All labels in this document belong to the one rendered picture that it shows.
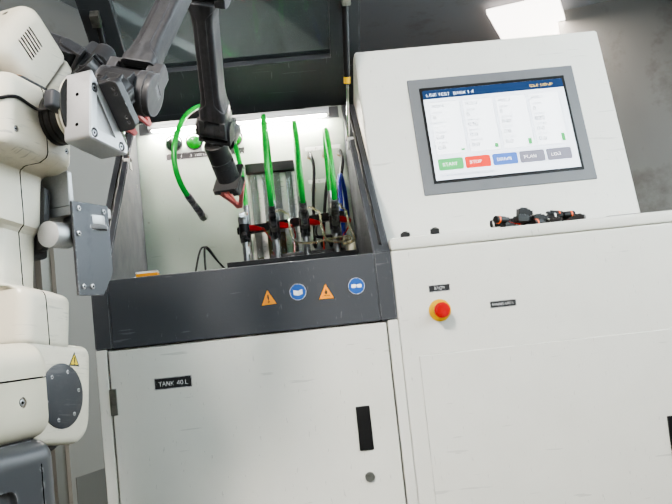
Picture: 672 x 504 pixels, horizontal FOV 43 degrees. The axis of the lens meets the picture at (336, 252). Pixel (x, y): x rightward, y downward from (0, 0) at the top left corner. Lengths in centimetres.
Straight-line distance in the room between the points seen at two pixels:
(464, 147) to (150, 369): 102
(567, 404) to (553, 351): 13
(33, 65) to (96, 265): 35
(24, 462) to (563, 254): 135
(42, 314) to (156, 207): 120
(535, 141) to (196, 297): 102
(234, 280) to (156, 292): 18
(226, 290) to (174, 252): 59
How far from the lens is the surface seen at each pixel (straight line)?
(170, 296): 200
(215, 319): 199
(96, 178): 440
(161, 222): 257
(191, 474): 202
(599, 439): 210
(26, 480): 114
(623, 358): 211
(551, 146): 240
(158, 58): 158
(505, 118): 241
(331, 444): 199
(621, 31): 810
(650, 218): 216
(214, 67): 193
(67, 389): 146
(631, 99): 795
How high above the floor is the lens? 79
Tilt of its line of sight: 5 degrees up
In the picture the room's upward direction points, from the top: 6 degrees counter-clockwise
